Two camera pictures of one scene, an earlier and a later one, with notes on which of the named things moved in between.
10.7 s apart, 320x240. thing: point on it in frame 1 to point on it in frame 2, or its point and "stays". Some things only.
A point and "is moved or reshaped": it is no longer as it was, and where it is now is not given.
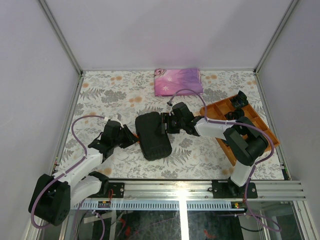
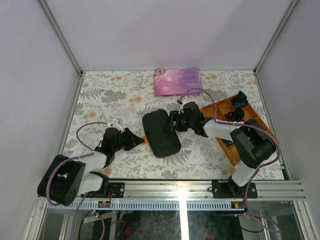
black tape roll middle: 234,115 stays
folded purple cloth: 168,81 stays
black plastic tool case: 154,144 is moved or reshaped
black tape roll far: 239,100 stays
